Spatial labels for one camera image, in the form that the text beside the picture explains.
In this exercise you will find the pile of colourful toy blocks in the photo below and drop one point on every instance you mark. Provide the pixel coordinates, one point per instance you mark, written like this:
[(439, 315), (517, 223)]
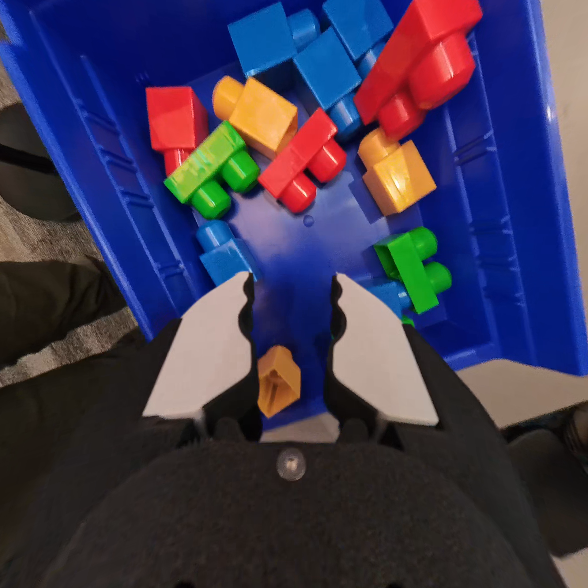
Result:
[(271, 115)]

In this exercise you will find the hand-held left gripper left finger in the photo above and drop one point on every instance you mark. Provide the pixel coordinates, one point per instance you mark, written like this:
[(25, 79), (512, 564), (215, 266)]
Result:
[(206, 363)]

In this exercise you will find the blue plastic bin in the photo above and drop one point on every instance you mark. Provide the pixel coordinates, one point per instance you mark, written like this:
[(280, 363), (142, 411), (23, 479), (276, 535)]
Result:
[(298, 248)]

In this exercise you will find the person's dark trousers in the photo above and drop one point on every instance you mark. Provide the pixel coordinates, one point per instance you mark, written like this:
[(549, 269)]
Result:
[(46, 294)]

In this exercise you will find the orange toy block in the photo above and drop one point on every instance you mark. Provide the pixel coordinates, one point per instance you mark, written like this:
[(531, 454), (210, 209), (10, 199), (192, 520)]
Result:
[(280, 372)]

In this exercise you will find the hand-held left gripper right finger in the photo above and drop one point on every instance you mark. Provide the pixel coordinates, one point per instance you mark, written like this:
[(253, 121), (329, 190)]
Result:
[(381, 367)]

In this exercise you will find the black floor stand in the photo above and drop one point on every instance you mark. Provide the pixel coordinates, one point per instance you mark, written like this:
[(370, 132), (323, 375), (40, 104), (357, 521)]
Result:
[(27, 183)]

